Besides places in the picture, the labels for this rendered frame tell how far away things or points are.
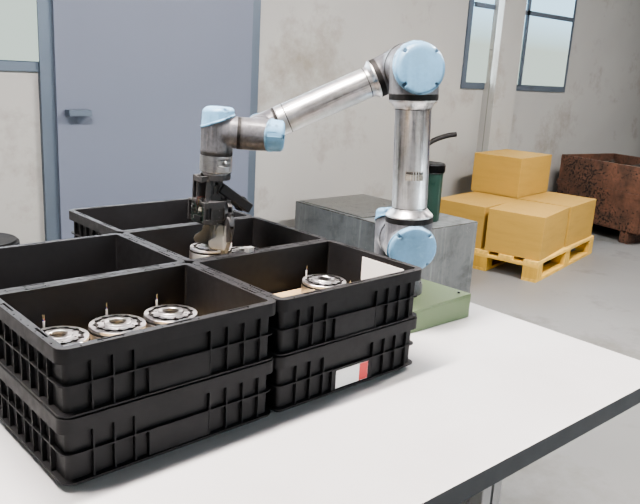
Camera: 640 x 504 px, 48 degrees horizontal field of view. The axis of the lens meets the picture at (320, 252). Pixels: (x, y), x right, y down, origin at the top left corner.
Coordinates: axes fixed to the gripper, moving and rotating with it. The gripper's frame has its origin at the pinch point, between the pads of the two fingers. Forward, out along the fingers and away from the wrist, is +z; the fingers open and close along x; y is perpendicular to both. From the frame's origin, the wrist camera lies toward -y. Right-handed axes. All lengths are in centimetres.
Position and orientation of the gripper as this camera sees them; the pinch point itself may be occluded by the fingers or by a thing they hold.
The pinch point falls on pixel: (219, 253)
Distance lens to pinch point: 176.3
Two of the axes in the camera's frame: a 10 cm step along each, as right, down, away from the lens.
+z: -0.8, 9.6, 2.7
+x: 6.7, 2.5, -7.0
